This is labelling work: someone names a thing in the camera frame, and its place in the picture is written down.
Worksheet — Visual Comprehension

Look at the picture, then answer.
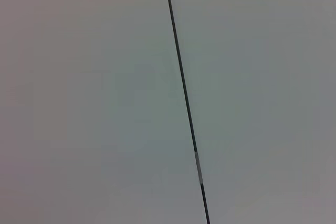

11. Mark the thin dark seam line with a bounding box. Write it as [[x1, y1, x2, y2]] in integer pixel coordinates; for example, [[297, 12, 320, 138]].
[[162, 0, 211, 224]]

